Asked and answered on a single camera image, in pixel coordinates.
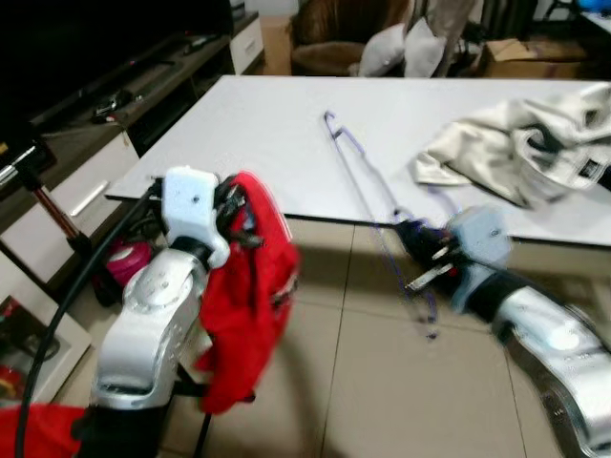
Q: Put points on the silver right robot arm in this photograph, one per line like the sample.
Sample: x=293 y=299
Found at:
x=554 y=343

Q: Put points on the brown cardboard box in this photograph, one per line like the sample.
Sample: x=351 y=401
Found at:
x=535 y=62
x=277 y=48

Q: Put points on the magenta bag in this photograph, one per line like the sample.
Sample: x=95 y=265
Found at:
x=129 y=265

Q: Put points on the red shirt with white trim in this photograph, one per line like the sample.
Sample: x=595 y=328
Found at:
x=253 y=315

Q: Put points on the grey pillow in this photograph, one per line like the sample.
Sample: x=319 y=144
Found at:
x=382 y=52
x=423 y=50

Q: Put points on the chrome clothes rail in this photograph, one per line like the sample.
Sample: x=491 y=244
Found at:
x=11 y=175

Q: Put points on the purple plastic hanger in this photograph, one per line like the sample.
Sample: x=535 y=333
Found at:
x=331 y=122

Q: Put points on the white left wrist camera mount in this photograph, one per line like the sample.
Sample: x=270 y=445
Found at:
x=191 y=205

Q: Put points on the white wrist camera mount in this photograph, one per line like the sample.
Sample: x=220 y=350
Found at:
x=191 y=205
x=482 y=239

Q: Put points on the black television screen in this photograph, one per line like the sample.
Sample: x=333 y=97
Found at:
x=76 y=48

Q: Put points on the black clothes rack frame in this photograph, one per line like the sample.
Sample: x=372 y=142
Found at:
x=55 y=212

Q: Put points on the black remote control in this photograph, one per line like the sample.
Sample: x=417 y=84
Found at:
x=113 y=105

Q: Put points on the crumpled red garment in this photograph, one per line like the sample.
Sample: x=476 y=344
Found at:
x=38 y=434

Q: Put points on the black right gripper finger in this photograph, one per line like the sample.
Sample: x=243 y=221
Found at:
x=412 y=239

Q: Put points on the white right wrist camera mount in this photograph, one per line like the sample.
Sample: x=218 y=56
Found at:
x=482 y=239

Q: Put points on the brown wicker chair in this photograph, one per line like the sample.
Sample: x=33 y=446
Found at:
x=325 y=29

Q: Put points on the beige denim jacket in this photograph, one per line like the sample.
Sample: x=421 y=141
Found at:
x=496 y=143

